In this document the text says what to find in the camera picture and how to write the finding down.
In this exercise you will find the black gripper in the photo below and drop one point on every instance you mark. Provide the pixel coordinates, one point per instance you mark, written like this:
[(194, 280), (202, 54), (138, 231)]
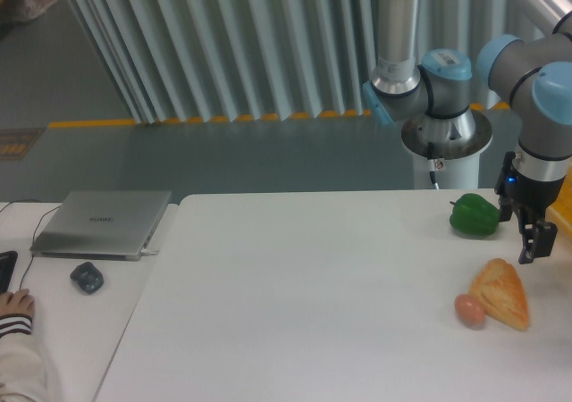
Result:
[(515, 190)]

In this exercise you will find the golden triangular bread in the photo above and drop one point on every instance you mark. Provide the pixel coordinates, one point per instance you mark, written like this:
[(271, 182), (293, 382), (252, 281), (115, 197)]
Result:
[(502, 294)]

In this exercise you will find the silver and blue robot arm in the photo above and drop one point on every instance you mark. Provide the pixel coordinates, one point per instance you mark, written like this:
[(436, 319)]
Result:
[(431, 96)]

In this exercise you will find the white striped sleeve forearm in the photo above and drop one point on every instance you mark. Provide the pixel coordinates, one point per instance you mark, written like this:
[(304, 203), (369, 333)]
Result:
[(23, 367)]

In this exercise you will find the yellow basket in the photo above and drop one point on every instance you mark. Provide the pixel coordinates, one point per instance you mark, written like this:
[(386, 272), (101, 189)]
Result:
[(560, 213)]

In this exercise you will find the person's bare hand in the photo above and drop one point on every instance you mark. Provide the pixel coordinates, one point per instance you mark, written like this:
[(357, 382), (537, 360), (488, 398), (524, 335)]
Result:
[(20, 302)]

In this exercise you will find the green bell pepper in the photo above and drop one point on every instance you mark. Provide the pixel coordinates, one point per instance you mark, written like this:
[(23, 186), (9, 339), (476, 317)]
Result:
[(473, 215)]

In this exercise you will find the brown egg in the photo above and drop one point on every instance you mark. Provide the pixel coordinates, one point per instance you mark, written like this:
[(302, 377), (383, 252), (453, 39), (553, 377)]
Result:
[(470, 311)]

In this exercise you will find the silver closed laptop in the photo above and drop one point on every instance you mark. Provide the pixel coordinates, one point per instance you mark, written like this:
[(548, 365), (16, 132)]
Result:
[(104, 224)]

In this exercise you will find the dark grey computer mouse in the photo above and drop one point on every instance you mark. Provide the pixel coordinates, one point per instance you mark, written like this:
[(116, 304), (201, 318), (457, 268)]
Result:
[(87, 278)]

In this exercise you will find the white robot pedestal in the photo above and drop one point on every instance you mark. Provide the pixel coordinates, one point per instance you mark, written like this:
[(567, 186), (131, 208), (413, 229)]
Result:
[(462, 173)]

